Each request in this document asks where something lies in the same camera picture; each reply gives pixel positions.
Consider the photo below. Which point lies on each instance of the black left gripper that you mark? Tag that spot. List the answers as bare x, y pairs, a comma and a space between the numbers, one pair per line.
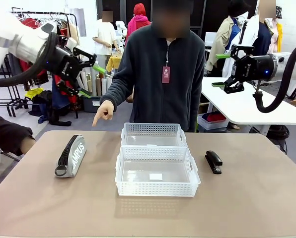
63, 65

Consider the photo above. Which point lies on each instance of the white background table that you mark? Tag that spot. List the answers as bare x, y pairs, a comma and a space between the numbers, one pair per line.
237, 106

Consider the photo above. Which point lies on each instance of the person's right forearm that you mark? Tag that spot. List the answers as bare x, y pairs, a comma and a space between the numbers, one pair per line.
115, 89

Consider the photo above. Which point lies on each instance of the person in white t-shirt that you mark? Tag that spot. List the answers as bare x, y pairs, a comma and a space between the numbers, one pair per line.
104, 37

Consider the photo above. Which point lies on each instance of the white sticker label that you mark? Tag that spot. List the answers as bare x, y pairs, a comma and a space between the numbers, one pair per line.
156, 176

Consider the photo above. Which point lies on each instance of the person in beige coat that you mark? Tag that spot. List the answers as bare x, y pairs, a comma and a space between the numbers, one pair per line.
221, 39

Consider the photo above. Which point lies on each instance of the yellow hanging garment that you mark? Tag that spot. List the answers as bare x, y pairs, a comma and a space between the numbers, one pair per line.
280, 37

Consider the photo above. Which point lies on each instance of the yellow crumpled garment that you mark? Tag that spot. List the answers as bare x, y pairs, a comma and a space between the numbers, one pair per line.
33, 93

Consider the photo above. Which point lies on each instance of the white humanoid robot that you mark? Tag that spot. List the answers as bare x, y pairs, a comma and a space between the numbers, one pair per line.
120, 32

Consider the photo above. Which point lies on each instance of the gray CAMPUS pencil case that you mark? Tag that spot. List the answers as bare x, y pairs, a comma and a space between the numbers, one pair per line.
77, 153

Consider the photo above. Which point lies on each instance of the red hanging garment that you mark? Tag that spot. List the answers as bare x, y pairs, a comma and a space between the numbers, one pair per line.
31, 22

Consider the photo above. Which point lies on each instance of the black bag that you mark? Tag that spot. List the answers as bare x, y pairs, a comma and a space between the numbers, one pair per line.
278, 134

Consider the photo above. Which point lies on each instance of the yellow patterned cloth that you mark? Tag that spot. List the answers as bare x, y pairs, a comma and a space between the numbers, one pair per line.
114, 62

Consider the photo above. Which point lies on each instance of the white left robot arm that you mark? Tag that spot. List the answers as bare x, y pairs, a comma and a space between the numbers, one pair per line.
26, 42

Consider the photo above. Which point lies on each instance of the tall white tube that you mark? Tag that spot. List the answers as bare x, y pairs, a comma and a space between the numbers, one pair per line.
90, 83

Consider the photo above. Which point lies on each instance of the person in white jacket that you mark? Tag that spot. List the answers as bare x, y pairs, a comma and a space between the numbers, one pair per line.
262, 32

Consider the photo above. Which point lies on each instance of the person in red hijab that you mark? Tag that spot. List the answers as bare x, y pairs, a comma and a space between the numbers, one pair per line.
138, 22

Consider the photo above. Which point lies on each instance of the brown cardboard tube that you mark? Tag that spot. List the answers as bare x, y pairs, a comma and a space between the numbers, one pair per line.
98, 86

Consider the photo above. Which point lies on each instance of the black stapler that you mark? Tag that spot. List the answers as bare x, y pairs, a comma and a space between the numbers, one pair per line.
213, 161

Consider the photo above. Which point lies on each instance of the person in dark fleece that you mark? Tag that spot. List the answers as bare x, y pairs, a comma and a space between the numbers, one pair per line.
160, 99

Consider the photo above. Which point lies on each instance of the maroon name badge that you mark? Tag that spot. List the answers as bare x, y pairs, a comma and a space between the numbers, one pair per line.
166, 74

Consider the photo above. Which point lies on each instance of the white paper roll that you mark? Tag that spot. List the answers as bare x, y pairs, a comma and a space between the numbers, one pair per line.
104, 86

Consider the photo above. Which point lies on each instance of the gray storage bin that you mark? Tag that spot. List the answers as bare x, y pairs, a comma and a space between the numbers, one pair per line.
91, 104

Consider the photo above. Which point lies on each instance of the white perforated plastic basket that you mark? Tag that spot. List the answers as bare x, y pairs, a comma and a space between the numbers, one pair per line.
181, 138
155, 188

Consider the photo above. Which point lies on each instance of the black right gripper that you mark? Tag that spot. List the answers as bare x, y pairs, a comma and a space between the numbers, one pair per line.
257, 68

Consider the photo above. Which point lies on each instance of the clear box with red contents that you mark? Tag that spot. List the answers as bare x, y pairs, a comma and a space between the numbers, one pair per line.
211, 121

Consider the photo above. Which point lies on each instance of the beige hanging garment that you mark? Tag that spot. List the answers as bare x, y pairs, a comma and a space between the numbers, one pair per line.
73, 32

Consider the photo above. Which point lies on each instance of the seated person in black shorts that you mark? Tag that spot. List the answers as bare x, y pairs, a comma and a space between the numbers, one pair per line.
6, 134

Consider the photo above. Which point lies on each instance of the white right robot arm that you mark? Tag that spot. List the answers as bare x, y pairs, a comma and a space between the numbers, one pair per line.
283, 64

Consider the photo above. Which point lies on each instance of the person's right hand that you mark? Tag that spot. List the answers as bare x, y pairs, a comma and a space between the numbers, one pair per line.
105, 111

